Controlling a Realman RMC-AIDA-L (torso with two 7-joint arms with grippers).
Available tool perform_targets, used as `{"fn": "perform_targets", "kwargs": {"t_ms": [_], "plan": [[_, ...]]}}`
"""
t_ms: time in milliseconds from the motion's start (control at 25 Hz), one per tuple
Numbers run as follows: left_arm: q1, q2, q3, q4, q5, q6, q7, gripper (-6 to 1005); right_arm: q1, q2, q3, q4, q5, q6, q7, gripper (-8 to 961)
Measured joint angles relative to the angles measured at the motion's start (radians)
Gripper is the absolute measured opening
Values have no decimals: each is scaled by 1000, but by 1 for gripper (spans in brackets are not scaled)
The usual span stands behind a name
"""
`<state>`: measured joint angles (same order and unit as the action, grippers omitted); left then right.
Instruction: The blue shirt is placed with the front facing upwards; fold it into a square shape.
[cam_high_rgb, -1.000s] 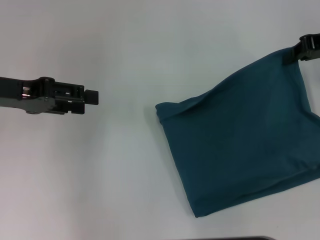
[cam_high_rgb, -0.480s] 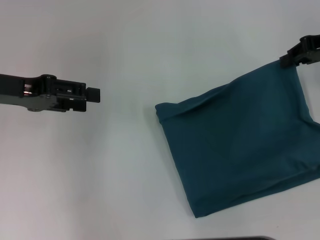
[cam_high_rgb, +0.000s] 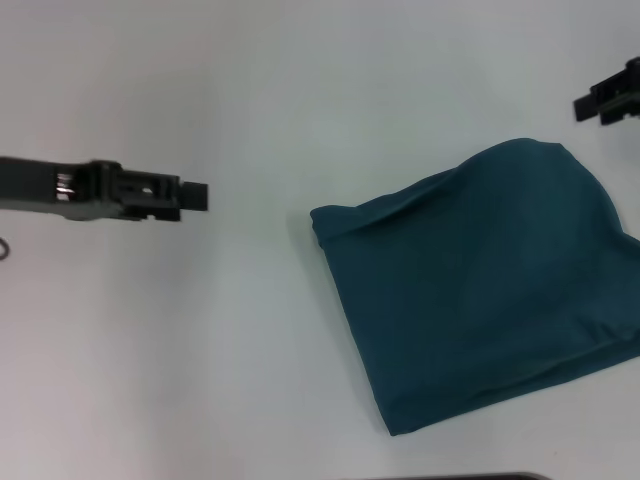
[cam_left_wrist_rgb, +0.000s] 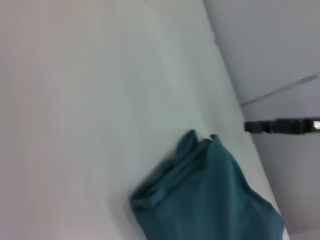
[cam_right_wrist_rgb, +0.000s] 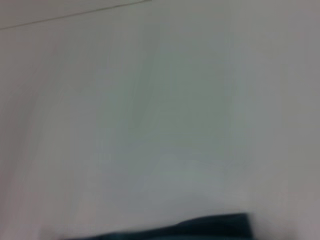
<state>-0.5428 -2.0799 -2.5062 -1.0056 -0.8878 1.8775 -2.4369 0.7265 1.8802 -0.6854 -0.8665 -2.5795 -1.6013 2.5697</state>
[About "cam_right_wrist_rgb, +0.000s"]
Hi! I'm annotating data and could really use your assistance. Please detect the teal blue printed t-shirt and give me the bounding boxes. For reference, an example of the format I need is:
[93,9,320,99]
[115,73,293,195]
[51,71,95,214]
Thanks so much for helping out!
[67,212,252,240]

